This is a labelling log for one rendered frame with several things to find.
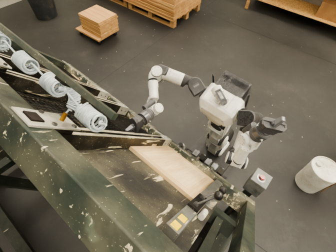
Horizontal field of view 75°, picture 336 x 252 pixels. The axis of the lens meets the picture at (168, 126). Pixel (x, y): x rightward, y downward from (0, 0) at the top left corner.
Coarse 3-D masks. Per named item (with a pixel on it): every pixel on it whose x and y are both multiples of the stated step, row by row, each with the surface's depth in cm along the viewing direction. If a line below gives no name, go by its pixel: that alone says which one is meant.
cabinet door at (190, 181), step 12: (144, 156) 117; (156, 156) 130; (168, 156) 145; (180, 156) 162; (156, 168) 112; (168, 168) 123; (180, 168) 136; (192, 168) 153; (168, 180) 109; (180, 180) 117; (192, 180) 129; (204, 180) 142; (180, 192) 107; (192, 192) 110
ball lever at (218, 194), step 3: (216, 192) 87; (219, 192) 87; (213, 195) 88; (216, 195) 86; (219, 195) 86; (222, 195) 87; (207, 198) 89; (210, 198) 88; (213, 198) 88; (216, 198) 86; (219, 198) 86; (195, 201) 91; (201, 201) 90; (204, 201) 89; (195, 204) 90; (198, 204) 90
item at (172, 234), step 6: (216, 180) 151; (210, 186) 130; (216, 186) 137; (204, 192) 114; (210, 192) 120; (204, 204) 104; (180, 210) 81; (186, 210) 83; (192, 210) 86; (174, 216) 74; (186, 216) 79; (192, 216) 82; (168, 222) 69; (180, 222) 73; (186, 222) 75; (162, 228) 68; (168, 228) 67; (180, 228) 70; (168, 234) 67; (174, 234) 67; (174, 240) 69
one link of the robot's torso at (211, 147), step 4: (208, 140) 219; (224, 140) 204; (208, 144) 227; (212, 144) 235; (216, 144) 216; (224, 144) 211; (208, 148) 239; (212, 148) 234; (216, 148) 218; (220, 148) 213; (212, 152) 240; (216, 152) 236
